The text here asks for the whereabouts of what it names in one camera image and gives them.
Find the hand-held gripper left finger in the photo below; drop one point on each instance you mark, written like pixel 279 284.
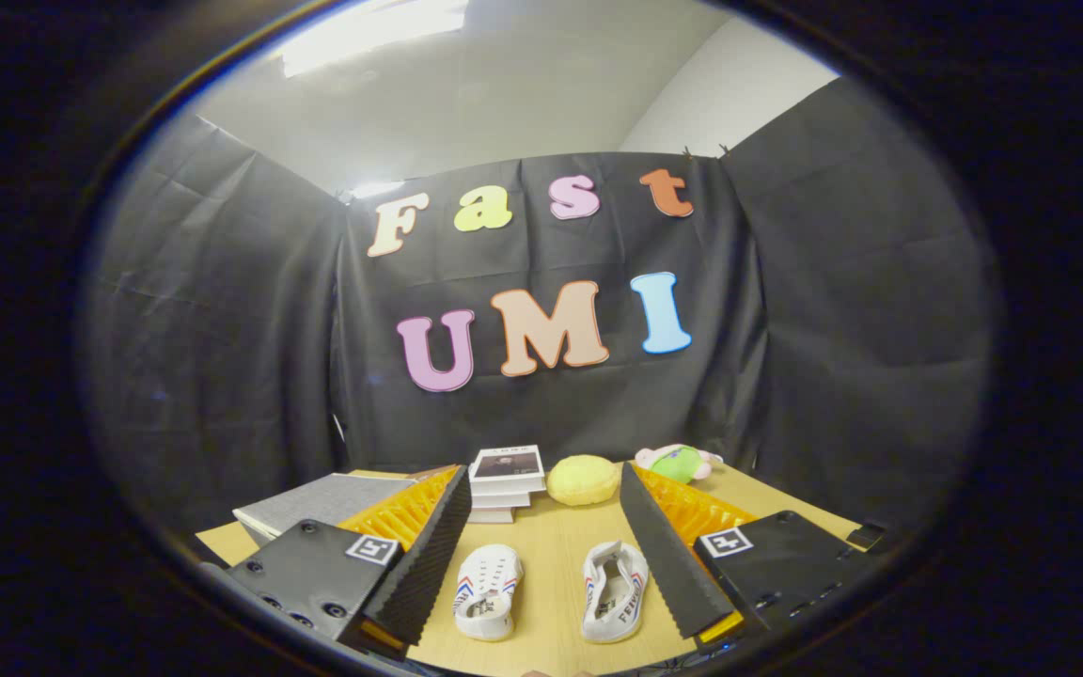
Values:
pixel 424 564

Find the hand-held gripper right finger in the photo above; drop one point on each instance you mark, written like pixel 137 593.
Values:
pixel 664 564

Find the white striped shoe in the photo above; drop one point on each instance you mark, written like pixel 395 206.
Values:
pixel 614 592
pixel 488 590

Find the grey fabric storage box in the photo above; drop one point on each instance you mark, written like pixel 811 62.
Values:
pixel 316 500

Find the brown book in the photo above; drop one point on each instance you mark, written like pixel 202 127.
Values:
pixel 433 472

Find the pink and green plush toy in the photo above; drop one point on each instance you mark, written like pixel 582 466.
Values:
pixel 680 463

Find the yellow round plush toy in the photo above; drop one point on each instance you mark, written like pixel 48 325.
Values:
pixel 583 480

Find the white book with dark photo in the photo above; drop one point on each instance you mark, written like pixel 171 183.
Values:
pixel 507 465

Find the black backdrop cloth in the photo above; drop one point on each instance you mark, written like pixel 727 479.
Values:
pixel 560 404

